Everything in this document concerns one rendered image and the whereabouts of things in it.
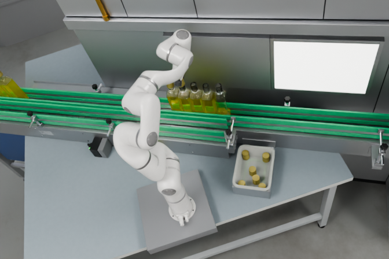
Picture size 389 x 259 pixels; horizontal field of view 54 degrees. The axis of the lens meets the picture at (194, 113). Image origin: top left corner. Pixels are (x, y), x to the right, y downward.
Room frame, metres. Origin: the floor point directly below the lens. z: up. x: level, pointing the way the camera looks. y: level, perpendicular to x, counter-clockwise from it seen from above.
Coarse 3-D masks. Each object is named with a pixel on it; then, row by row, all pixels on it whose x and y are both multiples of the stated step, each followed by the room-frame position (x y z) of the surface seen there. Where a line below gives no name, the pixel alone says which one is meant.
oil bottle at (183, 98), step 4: (188, 88) 1.18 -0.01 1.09; (180, 92) 1.17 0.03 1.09; (184, 92) 1.16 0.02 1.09; (188, 92) 1.16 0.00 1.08; (180, 96) 1.15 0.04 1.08; (184, 96) 1.15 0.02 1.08; (188, 96) 1.14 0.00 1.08; (180, 100) 1.15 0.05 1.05; (184, 100) 1.15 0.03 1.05; (188, 100) 1.14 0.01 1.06; (180, 104) 1.16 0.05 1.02; (184, 104) 1.15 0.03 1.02; (188, 104) 1.14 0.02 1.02; (184, 108) 1.15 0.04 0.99; (188, 108) 1.14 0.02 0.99; (192, 108) 1.14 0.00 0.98
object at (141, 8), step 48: (144, 0) 1.36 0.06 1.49; (192, 0) 1.27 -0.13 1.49; (240, 0) 1.18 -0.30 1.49; (288, 0) 1.10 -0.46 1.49; (336, 0) 1.02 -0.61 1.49; (384, 0) 0.95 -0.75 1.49; (96, 48) 1.52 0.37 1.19; (144, 48) 1.40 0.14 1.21; (384, 48) 0.93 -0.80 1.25; (240, 96) 1.21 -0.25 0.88; (336, 96) 1.00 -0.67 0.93; (384, 96) 0.90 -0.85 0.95
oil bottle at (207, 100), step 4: (212, 92) 1.11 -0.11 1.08; (204, 96) 1.11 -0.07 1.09; (208, 96) 1.10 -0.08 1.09; (212, 96) 1.10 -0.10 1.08; (204, 100) 1.10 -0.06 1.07; (208, 100) 1.09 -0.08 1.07; (212, 100) 1.09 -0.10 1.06; (204, 104) 1.10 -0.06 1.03; (208, 104) 1.09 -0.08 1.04; (212, 104) 1.09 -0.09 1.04; (204, 108) 1.11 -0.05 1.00; (208, 108) 1.10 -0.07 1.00; (212, 108) 1.09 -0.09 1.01; (208, 112) 1.10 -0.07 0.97; (212, 112) 1.09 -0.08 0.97
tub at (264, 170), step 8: (240, 152) 0.91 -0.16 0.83; (256, 152) 0.90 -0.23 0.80; (264, 152) 0.89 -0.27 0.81; (272, 152) 0.86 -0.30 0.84; (240, 160) 0.89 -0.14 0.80; (248, 160) 0.89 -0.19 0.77; (256, 160) 0.88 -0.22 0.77; (272, 160) 0.82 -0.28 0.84; (240, 168) 0.86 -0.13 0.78; (248, 168) 0.85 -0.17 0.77; (256, 168) 0.84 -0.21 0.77; (264, 168) 0.83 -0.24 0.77; (272, 168) 0.78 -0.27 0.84; (240, 176) 0.82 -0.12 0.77; (248, 176) 0.81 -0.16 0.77; (264, 176) 0.79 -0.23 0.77; (248, 184) 0.77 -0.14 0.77
